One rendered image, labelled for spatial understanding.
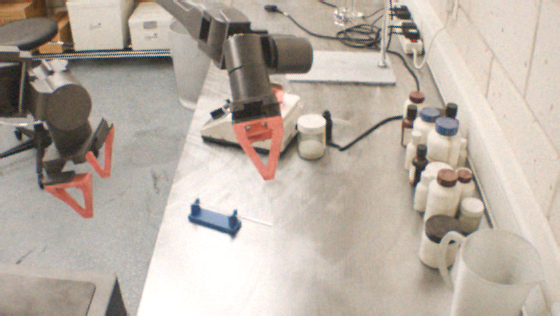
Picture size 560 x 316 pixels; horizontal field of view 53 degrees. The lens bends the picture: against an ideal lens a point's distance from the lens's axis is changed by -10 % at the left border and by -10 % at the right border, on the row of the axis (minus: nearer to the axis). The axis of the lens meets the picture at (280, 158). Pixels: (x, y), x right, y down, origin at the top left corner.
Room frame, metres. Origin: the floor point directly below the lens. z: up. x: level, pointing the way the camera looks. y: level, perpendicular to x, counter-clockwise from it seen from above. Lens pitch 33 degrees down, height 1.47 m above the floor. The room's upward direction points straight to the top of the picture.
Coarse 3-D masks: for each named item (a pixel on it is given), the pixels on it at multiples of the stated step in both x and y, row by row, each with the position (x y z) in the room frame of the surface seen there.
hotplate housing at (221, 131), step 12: (300, 108) 1.22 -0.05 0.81; (228, 120) 1.16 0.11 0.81; (288, 120) 1.16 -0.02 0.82; (204, 132) 1.18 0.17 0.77; (216, 132) 1.17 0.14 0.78; (228, 132) 1.16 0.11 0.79; (288, 132) 1.15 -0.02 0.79; (252, 144) 1.14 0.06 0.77; (264, 144) 1.13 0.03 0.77; (288, 144) 1.16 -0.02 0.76
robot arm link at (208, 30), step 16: (160, 0) 1.01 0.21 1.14; (176, 0) 0.97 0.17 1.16; (192, 0) 0.94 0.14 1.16; (208, 0) 0.95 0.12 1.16; (176, 16) 0.96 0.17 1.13; (192, 16) 0.91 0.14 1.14; (208, 16) 0.88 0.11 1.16; (192, 32) 0.91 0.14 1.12; (208, 32) 0.90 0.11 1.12; (224, 32) 0.85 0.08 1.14; (208, 48) 0.87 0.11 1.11
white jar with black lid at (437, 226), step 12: (432, 216) 0.81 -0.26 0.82; (444, 216) 0.81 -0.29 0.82; (432, 228) 0.78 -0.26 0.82; (444, 228) 0.78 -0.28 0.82; (456, 228) 0.78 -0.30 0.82; (432, 240) 0.76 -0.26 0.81; (420, 252) 0.79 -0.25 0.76; (432, 252) 0.76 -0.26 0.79; (456, 252) 0.77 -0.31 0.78; (432, 264) 0.76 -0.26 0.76
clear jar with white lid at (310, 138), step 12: (300, 120) 1.13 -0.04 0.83; (312, 120) 1.13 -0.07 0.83; (324, 120) 1.13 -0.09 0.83; (300, 132) 1.12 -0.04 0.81; (312, 132) 1.10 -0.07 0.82; (324, 132) 1.12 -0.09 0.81; (300, 144) 1.11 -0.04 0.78; (312, 144) 1.10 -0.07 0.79; (324, 144) 1.12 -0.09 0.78; (300, 156) 1.11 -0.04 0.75; (312, 156) 1.10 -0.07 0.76
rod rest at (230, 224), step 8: (192, 208) 0.90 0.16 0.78; (200, 208) 0.92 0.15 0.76; (192, 216) 0.90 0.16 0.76; (200, 216) 0.90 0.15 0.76; (208, 216) 0.90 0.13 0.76; (216, 216) 0.90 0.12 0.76; (224, 216) 0.90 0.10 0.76; (232, 216) 0.87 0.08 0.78; (208, 224) 0.88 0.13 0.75; (216, 224) 0.87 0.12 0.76; (224, 224) 0.87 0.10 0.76; (232, 224) 0.87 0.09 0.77; (240, 224) 0.88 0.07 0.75; (232, 232) 0.86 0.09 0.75
